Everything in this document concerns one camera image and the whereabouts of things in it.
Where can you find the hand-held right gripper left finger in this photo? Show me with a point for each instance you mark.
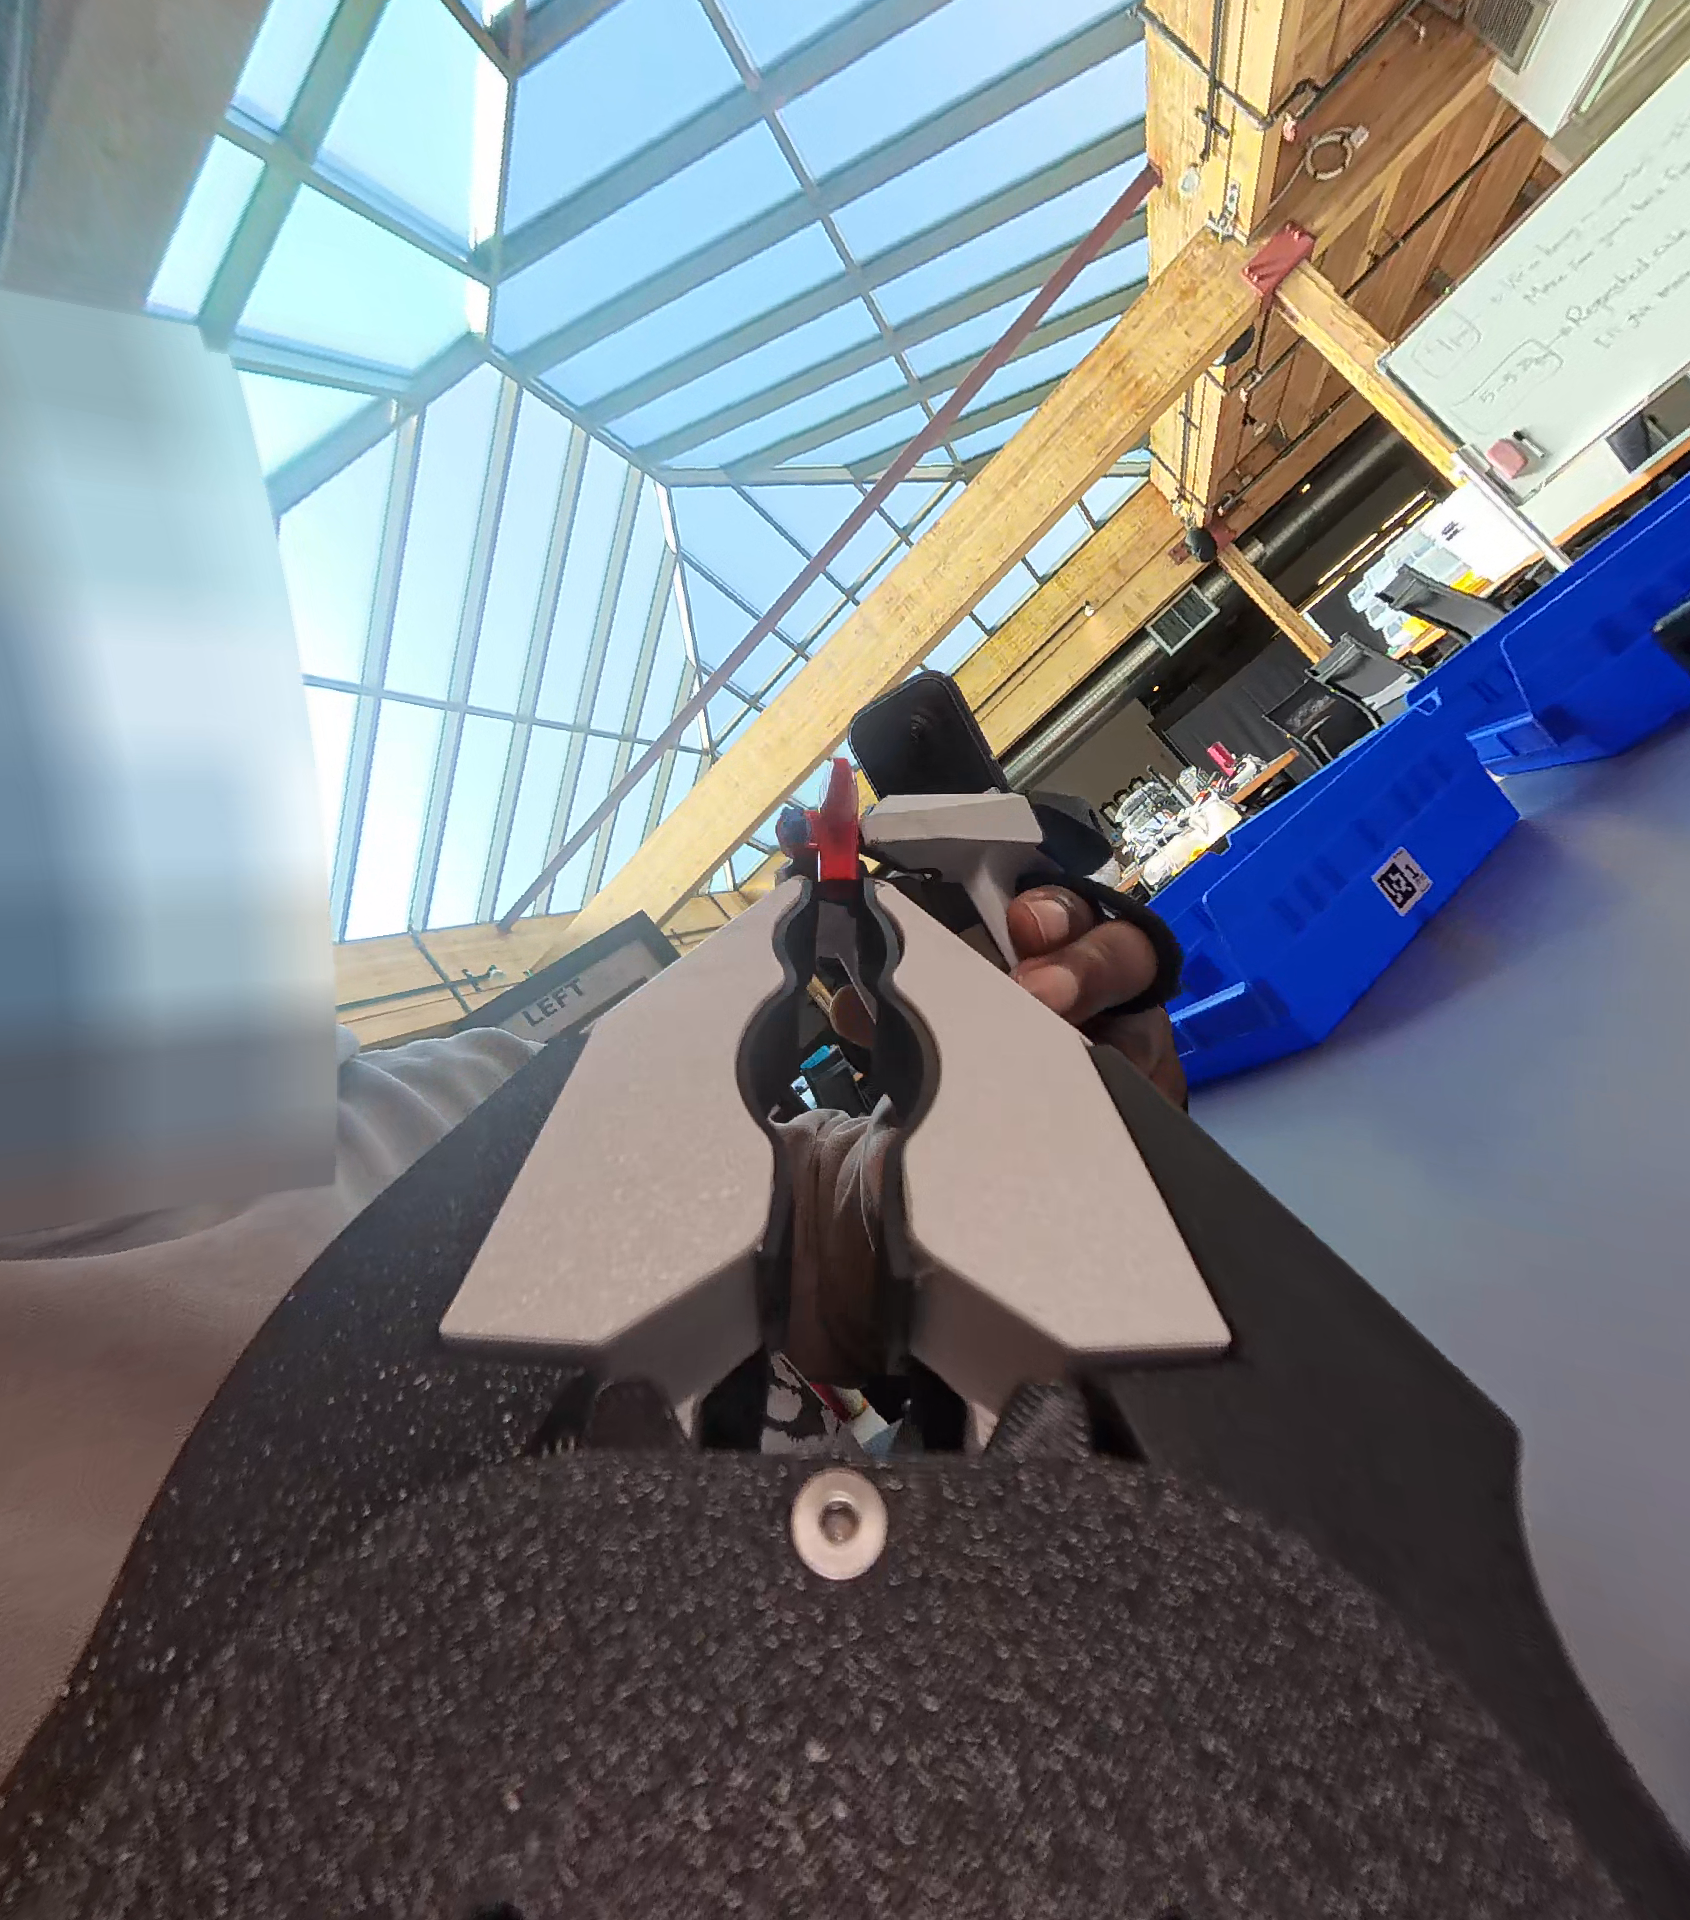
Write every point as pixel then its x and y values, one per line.
pixel 604 1201

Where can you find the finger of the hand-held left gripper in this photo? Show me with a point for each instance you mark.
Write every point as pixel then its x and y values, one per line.
pixel 950 825

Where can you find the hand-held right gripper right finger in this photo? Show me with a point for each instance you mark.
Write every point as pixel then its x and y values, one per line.
pixel 1070 1201

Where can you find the red pointed brick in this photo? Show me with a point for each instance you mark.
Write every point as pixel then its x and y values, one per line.
pixel 843 788

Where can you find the person's left forearm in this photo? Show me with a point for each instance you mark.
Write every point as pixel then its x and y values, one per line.
pixel 845 1230

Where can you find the person's left hand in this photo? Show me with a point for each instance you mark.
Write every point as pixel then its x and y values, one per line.
pixel 1084 960

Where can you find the black framed marker sign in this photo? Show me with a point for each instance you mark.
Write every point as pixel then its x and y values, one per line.
pixel 590 983

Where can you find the black office chair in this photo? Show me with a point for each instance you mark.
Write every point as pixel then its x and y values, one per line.
pixel 1348 682

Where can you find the whiteboard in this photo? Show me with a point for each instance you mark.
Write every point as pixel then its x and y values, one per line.
pixel 1610 300

